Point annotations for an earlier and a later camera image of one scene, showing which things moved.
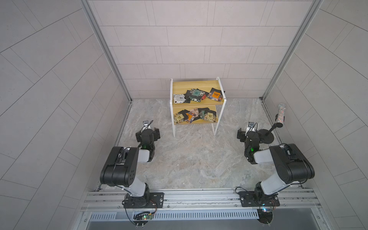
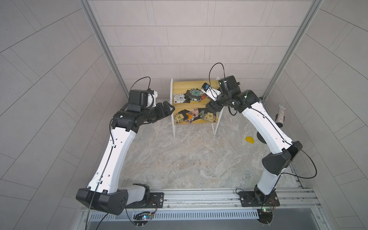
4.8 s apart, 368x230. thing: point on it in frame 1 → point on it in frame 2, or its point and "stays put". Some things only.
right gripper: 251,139 → 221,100
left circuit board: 142,219 stays put
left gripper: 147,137 → 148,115
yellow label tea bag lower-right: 210,117 stays put
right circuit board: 265,215 stays put
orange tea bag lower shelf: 190,117 stays put
